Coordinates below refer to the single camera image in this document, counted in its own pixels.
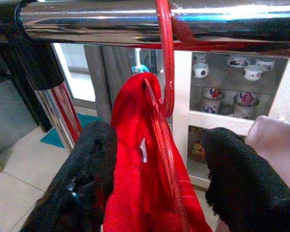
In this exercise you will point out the white floral porcelain cup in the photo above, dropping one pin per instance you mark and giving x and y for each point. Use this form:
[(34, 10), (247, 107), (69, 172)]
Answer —
[(211, 106), (212, 93), (200, 70), (242, 112), (253, 73), (247, 99)]

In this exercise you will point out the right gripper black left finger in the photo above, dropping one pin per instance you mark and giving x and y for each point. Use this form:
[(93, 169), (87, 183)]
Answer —
[(87, 169)]

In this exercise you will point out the white glass door cabinet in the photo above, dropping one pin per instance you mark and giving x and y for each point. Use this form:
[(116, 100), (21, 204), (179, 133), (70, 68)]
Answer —
[(181, 96)]

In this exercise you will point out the grey brown curtain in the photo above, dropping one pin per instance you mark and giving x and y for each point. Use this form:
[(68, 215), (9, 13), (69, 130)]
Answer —
[(99, 84)]

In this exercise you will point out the large red shirt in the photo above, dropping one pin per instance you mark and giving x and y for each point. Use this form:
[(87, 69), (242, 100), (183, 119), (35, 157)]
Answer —
[(130, 145)]

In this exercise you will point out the teal floor mat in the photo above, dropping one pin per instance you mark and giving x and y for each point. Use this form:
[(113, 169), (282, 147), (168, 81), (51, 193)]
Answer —
[(53, 140)]

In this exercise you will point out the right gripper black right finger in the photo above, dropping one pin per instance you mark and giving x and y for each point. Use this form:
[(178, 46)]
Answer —
[(244, 183)]

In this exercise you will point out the yellow red ornament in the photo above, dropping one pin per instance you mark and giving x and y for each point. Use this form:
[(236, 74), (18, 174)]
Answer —
[(197, 152)]

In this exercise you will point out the clothes rack post black joint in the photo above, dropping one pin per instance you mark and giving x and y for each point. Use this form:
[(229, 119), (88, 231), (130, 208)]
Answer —
[(38, 67)]

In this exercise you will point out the white sliding door frame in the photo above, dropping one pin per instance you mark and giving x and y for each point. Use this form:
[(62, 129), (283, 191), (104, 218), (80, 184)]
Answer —
[(60, 62)]

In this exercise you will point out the dark grey cabinet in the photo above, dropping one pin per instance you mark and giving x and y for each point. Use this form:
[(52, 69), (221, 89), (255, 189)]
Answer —
[(9, 116)]

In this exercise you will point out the chrome clothes rack rail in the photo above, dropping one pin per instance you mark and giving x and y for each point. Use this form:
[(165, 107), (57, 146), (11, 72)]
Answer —
[(111, 21)]

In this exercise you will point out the white blue standing appliance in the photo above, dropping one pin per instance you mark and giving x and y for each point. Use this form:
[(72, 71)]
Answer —
[(138, 60)]

